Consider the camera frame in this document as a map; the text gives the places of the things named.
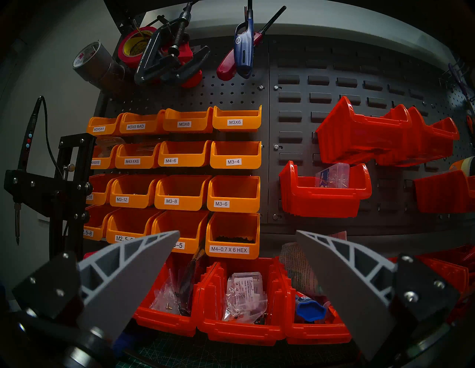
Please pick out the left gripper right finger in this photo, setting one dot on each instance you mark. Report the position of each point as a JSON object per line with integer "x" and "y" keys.
{"x": 352, "y": 293}

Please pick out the red hanging storage bin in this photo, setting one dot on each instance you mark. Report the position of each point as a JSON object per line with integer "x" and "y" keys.
{"x": 323, "y": 202}
{"x": 441, "y": 193}
{"x": 356, "y": 133}
{"x": 434, "y": 143}

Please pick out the black soldering iron stand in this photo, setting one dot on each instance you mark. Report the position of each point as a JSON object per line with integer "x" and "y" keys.
{"x": 55, "y": 193}

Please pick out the blue utility lighter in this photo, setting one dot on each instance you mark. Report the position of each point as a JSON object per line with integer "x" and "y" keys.
{"x": 243, "y": 48}

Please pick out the red utility lighter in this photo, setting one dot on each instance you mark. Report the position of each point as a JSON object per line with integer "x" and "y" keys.
{"x": 226, "y": 68}

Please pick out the clear labelled screw bags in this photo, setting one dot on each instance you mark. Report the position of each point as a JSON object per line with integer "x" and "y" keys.
{"x": 245, "y": 296}

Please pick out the yellow bin labelled M3X5X4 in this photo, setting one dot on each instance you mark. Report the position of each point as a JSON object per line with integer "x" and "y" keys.
{"x": 104, "y": 126}

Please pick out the red stackable storage bin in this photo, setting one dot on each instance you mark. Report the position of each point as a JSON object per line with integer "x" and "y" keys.
{"x": 241, "y": 332}
{"x": 167, "y": 324}
{"x": 454, "y": 274}
{"x": 319, "y": 333}

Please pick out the yellow bin labelled M3X8 BAD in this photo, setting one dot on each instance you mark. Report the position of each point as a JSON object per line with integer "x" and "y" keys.
{"x": 141, "y": 120}

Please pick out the yellow bin labelled M2.5-6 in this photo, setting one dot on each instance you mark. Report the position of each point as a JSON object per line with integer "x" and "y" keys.
{"x": 130, "y": 226}

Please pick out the large orange white tape roll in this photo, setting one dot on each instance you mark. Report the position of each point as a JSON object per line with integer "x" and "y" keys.
{"x": 465, "y": 164}

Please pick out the green cutting mat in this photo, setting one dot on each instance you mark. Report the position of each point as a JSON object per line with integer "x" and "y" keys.
{"x": 207, "y": 354}

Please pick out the yellow bin labelled M3-6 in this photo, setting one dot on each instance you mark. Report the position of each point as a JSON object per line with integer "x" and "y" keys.
{"x": 241, "y": 202}

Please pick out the grey duct tape roll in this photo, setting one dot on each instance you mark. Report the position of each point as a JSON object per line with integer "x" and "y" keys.
{"x": 92, "y": 63}

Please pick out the yellow bin labelled M3-4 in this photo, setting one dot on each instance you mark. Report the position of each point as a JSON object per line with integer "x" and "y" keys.
{"x": 250, "y": 159}

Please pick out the yellow bin labelled M3-8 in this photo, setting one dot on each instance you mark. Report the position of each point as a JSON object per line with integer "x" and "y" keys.
{"x": 189, "y": 198}

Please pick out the yellow bin labelled M4-0.7 HEX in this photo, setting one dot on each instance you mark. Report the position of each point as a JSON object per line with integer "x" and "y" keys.
{"x": 232, "y": 230}

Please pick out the grey pegboard back panel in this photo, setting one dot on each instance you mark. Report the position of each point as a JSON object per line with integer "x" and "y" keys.
{"x": 237, "y": 92}

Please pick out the black soldering iron pen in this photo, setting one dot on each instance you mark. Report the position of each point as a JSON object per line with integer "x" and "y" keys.
{"x": 28, "y": 137}

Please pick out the red yellow tape roll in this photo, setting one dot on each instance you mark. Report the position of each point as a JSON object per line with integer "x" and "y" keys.
{"x": 128, "y": 53}

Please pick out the black screw clamp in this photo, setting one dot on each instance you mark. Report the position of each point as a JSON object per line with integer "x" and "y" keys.
{"x": 152, "y": 65}

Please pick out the yellow bin labelled M4X6X6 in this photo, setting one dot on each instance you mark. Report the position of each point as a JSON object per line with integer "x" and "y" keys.
{"x": 105, "y": 159}

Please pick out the clear packet of parts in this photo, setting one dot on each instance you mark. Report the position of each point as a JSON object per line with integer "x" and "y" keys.
{"x": 300, "y": 267}

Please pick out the yellow bin labelled M3-16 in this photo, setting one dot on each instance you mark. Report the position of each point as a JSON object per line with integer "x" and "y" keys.
{"x": 100, "y": 191}

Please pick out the clear bag brass screws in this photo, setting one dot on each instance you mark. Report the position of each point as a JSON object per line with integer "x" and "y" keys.
{"x": 167, "y": 300}

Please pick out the clear plastic parts box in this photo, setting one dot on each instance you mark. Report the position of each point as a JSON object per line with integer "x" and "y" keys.
{"x": 334, "y": 174}

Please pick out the yellow bin labelled M4-6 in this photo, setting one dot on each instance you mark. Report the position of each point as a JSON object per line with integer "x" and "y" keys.
{"x": 189, "y": 157}

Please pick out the yellow bin labelled M3-12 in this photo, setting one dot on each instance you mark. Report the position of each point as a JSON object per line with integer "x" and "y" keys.
{"x": 141, "y": 196}

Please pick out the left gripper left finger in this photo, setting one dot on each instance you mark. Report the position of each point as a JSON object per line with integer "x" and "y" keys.
{"x": 118, "y": 282}

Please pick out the blue plastic cap piece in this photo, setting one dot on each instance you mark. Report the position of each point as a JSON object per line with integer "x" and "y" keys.
{"x": 310, "y": 308}

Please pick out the yellow bin labelled M3X6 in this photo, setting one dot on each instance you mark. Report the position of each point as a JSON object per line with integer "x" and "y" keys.
{"x": 252, "y": 120}

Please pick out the yellow bin labelled M2.5-5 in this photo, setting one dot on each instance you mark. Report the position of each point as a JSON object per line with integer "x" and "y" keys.
{"x": 189, "y": 226}

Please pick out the yellow bin labelled M4X4X6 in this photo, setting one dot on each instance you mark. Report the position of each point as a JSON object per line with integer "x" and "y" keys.
{"x": 148, "y": 159}

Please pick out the yellow bin labelled M2.5-8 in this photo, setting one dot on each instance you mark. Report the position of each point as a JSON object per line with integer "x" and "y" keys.
{"x": 98, "y": 224}

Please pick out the red clamp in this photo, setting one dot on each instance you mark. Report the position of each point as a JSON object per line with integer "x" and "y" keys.
{"x": 193, "y": 78}

